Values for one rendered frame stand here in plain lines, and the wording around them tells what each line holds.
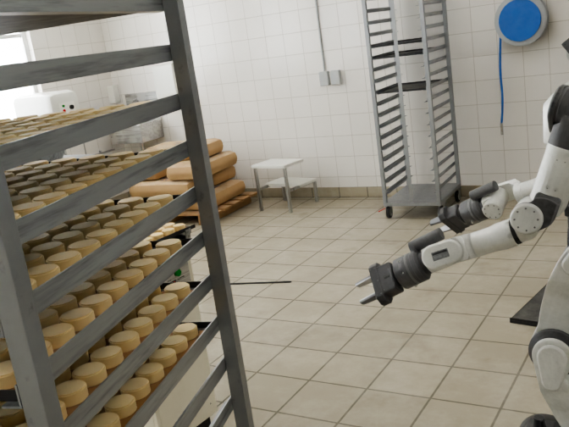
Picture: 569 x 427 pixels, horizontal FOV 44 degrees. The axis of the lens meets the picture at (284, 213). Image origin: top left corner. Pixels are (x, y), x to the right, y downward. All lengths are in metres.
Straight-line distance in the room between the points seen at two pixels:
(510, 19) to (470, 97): 0.74
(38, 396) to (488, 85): 5.64
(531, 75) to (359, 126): 1.60
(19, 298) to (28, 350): 0.06
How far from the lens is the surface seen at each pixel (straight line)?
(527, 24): 6.01
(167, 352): 1.36
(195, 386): 3.04
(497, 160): 6.36
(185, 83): 1.35
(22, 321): 0.86
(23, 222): 0.92
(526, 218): 1.82
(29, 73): 0.96
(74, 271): 1.00
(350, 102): 6.73
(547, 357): 2.19
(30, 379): 0.89
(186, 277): 2.87
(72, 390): 1.08
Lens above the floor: 1.59
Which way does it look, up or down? 14 degrees down
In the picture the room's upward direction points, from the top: 8 degrees counter-clockwise
